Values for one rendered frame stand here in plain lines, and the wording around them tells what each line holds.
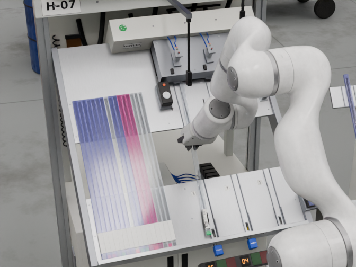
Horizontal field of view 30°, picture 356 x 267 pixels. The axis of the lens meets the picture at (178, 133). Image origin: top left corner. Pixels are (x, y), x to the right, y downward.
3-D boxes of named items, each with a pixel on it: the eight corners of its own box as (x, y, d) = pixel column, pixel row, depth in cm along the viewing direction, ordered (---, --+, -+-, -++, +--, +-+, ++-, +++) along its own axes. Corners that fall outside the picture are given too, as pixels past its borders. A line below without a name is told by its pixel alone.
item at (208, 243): (301, 229, 212) (309, 223, 205) (96, 269, 195) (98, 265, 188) (300, 225, 212) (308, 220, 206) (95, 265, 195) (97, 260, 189)
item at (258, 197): (302, 223, 210) (306, 221, 207) (96, 264, 193) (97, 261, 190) (286, 167, 216) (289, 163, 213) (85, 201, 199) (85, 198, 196)
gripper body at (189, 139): (220, 114, 196) (210, 126, 207) (186, 116, 194) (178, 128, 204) (224, 138, 194) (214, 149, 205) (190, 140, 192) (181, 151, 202)
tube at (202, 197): (210, 235, 199) (211, 234, 198) (206, 236, 199) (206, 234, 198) (183, 84, 217) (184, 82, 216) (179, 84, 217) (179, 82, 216)
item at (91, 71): (268, 119, 224) (273, 113, 220) (73, 149, 207) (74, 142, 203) (243, 34, 235) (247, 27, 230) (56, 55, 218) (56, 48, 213)
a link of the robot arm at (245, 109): (276, 44, 169) (243, 108, 195) (216, 46, 165) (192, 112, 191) (285, 73, 165) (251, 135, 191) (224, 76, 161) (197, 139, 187)
